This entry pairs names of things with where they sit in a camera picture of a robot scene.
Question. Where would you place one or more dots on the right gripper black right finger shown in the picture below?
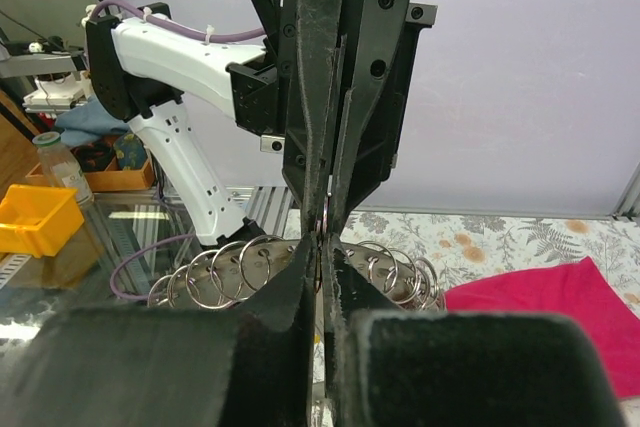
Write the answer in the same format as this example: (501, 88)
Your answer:
(386, 366)

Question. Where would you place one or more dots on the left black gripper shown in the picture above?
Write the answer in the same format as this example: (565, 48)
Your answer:
(331, 67)

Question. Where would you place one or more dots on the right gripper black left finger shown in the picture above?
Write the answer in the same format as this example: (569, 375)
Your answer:
(250, 365)

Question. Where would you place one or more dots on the large metal keyring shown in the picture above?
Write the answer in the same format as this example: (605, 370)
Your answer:
(223, 277)

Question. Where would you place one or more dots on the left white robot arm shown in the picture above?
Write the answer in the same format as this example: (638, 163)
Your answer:
(142, 66)

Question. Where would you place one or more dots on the magenta cloth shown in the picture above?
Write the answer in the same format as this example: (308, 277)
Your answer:
(574, 290)

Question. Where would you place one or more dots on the yellow plastic bin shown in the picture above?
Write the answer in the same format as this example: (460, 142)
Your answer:
(38, 221)

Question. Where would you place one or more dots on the glass bottle green cap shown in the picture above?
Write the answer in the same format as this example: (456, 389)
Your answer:
(61, 168)

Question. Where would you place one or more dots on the blue cloth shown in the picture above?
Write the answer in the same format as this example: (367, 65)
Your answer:
(88, 123)

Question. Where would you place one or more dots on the aluminium frame post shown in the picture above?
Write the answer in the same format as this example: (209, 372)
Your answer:
(628, 205)

